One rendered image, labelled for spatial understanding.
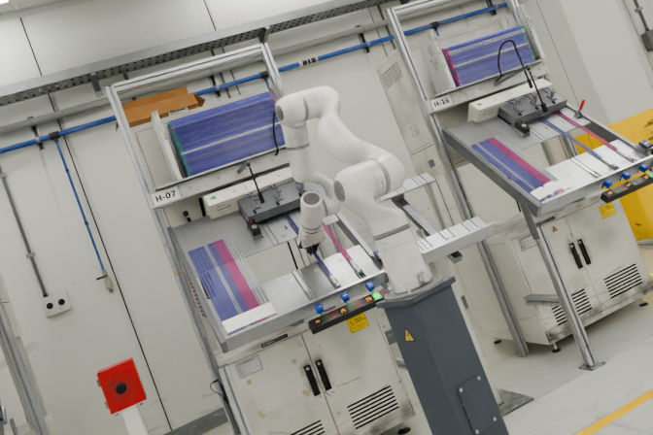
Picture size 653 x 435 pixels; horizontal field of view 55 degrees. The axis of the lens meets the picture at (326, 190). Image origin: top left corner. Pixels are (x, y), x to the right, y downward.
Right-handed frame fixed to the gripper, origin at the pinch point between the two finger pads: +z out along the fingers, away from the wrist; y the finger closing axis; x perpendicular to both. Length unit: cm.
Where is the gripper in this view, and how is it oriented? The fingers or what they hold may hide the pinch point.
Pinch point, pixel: (311, 249)
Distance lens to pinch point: 258.6
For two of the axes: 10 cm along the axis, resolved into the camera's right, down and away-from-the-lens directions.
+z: -0.1, 6.7, 7.4
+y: -8.9, 3.3, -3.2
